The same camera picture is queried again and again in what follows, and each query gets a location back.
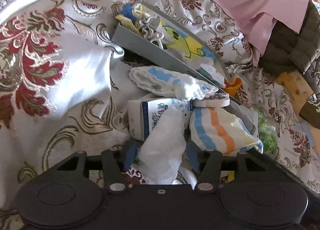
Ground striped pastel sock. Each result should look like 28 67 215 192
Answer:
189 108 264 156

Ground white tissue cloth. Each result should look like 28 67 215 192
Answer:
137 108 186 185

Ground white blue knitted sock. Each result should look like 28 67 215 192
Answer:
129 66 219 101

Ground round fabric coaster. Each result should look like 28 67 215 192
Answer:
193 92 230 108

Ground bag of green paper pieces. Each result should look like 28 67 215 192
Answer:
255 108 279 158

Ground floral satin sofa cover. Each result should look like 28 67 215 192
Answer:
1 0 319 229

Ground grey tray with frog drawing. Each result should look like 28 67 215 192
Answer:
111 1 258 135

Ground dark olive quilted cushion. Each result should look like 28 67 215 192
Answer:
259 1 319 75

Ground grey ruffled scrunchie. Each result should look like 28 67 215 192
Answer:
135 14 163 42

